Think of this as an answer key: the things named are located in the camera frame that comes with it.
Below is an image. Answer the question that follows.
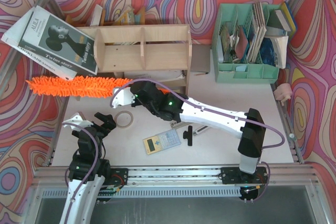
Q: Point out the orange microfiber duster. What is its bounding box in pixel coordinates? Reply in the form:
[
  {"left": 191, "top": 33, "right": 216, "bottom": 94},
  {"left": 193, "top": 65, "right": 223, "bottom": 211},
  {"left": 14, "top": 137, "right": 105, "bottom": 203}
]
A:
[{"left": 26, "top": 75, "right": 171, "bottom": 99}]

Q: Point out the large black-cover book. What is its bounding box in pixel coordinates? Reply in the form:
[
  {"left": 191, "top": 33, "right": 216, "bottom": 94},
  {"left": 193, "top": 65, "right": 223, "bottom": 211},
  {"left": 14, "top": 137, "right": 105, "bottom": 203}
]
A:
[{"left": 1, "top": 5, "right": 99, "bottom": 80}]

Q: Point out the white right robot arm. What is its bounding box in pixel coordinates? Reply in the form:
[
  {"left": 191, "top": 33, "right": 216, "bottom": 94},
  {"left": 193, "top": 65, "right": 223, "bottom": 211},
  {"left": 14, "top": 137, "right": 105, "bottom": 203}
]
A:
[{"left": 130, "top": 81, "right": 266, "bottom": 174}]

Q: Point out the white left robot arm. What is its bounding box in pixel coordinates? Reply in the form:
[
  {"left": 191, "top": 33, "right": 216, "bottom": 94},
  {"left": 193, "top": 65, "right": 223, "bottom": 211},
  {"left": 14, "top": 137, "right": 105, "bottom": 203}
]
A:
[{"left": 60, "top": 112, "right": 116, "bottom": 223}]

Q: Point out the wooden bookshelf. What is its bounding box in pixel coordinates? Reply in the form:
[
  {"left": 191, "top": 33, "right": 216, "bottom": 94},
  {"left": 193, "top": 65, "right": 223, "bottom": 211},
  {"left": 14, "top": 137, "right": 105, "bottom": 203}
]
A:
[{"left": 93, "top": 24, "right": 192, "bottom": 94}]

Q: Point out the grey and black stapler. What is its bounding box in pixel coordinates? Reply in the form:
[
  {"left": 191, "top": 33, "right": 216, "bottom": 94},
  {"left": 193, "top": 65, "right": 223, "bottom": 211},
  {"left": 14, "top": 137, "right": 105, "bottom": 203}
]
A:
[{"left": 170, "top": 121, "right": 184, "bottom": 129}]

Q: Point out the white paper booklet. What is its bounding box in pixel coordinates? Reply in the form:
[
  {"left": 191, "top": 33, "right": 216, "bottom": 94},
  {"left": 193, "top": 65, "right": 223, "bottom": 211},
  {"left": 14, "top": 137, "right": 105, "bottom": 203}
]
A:
[{"left": 124, "top": 70, "right": 185, "bottom": 82}]

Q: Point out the black plastic clip piece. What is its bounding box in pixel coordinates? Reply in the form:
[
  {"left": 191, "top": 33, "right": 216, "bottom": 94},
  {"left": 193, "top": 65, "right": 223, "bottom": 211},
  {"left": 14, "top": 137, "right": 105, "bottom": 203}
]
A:
[{"left": 183, "top": 125, "right": 193, "bottom": 146}]

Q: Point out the gold scientific calculator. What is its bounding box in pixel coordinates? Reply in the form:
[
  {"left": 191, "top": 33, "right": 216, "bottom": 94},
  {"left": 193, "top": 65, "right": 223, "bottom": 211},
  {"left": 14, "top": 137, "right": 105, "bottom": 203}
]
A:
[{"left": 143, "top": 129, "right": 181, "bottom": 155}]

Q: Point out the black stapler remover tool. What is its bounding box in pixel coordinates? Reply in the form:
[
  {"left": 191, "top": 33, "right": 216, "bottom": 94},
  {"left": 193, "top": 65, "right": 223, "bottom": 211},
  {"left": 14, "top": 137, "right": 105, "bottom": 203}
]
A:
[{"left": 193, "top": 126, "right": 209, "bottom": 136}]

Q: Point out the pencil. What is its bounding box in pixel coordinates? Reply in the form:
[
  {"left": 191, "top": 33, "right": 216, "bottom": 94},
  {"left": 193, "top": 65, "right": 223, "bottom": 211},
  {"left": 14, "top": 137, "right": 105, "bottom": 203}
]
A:
[{"left": 194, "top": 72, "right": 209, "bottom": 76}]

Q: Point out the grey notebook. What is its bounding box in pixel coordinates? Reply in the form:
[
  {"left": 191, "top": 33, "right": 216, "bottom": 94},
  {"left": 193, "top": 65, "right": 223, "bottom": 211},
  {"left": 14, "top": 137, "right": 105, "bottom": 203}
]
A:
[{"left": 191, "top": 44, "right": 211, "bottom": 72}]

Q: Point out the green desk organizer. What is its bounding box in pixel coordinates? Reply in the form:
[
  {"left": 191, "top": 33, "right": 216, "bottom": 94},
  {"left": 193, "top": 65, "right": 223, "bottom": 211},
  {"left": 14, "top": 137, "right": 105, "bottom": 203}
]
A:
[{"left": 212, "top": 3, "right": 279, "bottom": 84}]

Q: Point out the wooden book stand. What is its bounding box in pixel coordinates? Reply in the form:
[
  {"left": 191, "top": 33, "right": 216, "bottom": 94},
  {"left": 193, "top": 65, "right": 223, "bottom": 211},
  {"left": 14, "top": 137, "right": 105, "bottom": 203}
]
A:
[{"left": 56, "top": 5, "right": 146, "bottom": 101}]

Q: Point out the red brown booklet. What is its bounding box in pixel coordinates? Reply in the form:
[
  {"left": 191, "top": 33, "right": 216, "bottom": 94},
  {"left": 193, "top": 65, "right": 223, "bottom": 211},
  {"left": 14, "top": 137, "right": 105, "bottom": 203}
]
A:
[{"left": 235, "top": 26, "right": 248, "bottom": 60}]

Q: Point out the pink plastic piggy toy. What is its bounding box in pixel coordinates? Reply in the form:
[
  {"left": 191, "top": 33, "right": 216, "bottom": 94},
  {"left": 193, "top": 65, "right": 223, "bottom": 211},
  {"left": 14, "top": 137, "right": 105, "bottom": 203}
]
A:
[{"left": 274, "top": 83, "right": 292, "bottom": 105}]

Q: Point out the blue and yellow book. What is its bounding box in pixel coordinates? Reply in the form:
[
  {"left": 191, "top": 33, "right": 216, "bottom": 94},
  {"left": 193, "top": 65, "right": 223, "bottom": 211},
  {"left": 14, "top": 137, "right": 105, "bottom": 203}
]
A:
[{"left": 266, "top": 2, "right": 297, "bottom": 36}]

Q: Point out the clear tape ring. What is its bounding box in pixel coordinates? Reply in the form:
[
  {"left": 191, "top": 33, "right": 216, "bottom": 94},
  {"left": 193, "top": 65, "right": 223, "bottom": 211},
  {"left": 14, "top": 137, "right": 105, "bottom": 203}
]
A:
[{"left": 115, "top": 111, "right": 134, "bottom": 128}]

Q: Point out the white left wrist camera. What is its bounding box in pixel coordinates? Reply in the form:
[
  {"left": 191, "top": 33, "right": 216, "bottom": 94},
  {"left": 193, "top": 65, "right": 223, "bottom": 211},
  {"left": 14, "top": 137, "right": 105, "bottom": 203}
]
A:
[{"left": 62, "top": 112, "right": 93, "bottom": 132}]

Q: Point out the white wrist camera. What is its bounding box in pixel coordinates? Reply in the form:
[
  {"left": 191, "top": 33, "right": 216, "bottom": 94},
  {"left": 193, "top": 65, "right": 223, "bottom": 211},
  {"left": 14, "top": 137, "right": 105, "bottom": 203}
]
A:
[
  {"left": 62, "top": 112, "right": 93, "bottom": 132},
  {"left": 110, "top": 87, "right": 135, "bottom": 109}
]

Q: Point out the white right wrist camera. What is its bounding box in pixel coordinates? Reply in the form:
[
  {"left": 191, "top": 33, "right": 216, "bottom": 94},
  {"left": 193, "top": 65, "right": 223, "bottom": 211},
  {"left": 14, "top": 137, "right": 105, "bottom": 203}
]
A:
[{"left": 110, "top": 87, "right": 135, "bottom": 109}]

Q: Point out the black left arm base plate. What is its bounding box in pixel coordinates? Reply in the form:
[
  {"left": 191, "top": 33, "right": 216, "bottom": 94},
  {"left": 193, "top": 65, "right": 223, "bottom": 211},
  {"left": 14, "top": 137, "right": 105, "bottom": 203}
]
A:
[{"left": 91, "top": 167, "right": 129, "bottom": 205}]

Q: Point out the aluminium front rail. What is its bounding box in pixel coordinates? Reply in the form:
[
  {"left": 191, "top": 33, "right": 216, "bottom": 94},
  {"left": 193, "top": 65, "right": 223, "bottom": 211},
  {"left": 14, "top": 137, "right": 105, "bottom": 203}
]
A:
[{"left": 31, "top": 163, "right": 321, "bottom": 188}]

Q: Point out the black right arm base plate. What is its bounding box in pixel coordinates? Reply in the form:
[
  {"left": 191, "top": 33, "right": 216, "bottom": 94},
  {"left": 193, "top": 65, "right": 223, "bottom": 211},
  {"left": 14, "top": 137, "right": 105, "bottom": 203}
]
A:
[{"left": 217, "top": 162, "right": 271, "bottom": 204}]

